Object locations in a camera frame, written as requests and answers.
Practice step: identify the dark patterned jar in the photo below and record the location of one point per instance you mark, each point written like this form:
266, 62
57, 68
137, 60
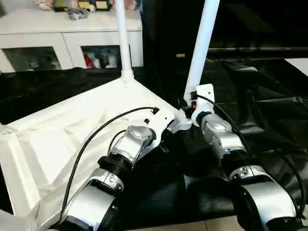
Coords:
77, 14

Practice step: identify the small white figurine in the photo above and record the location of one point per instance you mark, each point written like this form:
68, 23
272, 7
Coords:
92, 7

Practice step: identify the red bottle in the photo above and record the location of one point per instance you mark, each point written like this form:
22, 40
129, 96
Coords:
88, 60

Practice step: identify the white cabinet with glass doors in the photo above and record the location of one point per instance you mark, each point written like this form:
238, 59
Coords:
36, 31

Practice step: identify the small white label sticker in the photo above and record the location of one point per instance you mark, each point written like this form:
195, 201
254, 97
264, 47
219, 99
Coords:
180, 55

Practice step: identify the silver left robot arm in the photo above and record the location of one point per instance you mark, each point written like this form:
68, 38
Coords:
130, 144

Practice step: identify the black plastic mat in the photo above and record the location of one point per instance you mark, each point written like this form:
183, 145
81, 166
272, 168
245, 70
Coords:
252, 84

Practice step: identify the small white cup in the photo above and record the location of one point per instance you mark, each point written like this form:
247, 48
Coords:
111, 61

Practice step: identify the white flat board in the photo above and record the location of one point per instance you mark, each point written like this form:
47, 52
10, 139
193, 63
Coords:
298, 65

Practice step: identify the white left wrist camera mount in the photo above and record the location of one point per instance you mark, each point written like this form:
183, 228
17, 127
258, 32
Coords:
161, 122

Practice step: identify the white plastic table leg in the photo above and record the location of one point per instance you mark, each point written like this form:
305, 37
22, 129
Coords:
202, 48
124, 36
16, 221

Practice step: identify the white plastic table top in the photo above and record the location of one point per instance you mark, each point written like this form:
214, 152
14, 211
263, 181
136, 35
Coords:
60, 125

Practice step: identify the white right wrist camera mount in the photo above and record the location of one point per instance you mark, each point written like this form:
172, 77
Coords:
204, 101

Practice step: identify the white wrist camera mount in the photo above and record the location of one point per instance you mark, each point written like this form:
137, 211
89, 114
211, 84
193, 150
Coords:
204, 101
161, 122

